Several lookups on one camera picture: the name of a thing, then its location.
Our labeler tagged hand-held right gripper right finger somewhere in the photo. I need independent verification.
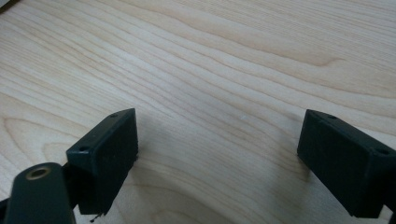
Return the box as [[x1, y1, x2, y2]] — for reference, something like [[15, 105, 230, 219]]
[[296, 108, 396, 218]]

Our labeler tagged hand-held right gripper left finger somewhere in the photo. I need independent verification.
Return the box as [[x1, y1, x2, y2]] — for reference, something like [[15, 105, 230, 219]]
[[65, 107, 139, 217]]

